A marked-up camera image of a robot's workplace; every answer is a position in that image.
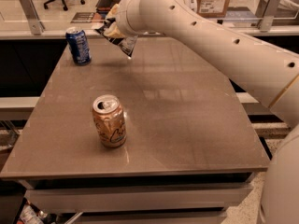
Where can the lower grey drawer front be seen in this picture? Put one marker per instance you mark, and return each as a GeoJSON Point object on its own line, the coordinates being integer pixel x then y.
{"type": "Point", "coordinates": [213, 217]}

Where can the right metal glass bracket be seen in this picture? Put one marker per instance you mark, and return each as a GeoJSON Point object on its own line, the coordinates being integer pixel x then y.
{"type": "Point", "coordinates": [266, 15]}

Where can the blue pepsi can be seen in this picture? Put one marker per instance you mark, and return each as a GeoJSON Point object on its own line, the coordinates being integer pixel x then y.
{"type": "Point", "coordinates": [78, 45]}

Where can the blue chip bag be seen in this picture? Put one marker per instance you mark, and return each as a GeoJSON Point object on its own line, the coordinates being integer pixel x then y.
{"type": "Point", "coordinates": [126, 44]}

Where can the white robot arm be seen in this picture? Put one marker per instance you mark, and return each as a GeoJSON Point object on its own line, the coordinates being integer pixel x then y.
{"type": "Point", "coordinates": [268, 73]}

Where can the metal glass bracket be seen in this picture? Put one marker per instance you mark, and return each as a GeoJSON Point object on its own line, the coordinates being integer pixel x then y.
{"type": "Point", "coordinates": [266, 15]}
{"type": "Point", "coordinates": [35, 24]}

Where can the left metal glass bracket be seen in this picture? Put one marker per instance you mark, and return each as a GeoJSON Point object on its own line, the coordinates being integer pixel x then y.
{"type": "Point", "coordinates": [35, 24]}

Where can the grey drawer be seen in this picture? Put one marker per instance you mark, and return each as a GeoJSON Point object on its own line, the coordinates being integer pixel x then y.
{"type": "Point", "coordinates": [139, 198]}
{"type": "Point", "coordinates": [213, 217]}

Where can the upper grey drawer front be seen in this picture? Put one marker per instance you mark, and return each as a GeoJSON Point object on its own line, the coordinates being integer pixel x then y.
{"type": "Point", "coordinates": [139, 198]}

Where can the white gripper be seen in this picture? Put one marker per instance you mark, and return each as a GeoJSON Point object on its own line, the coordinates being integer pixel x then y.
{"type": "Point", "coordinates": [122, 15]}

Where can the orange soda can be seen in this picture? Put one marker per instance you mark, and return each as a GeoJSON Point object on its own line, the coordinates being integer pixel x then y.
{"type": "Point", "coordinates": [108, 117]}

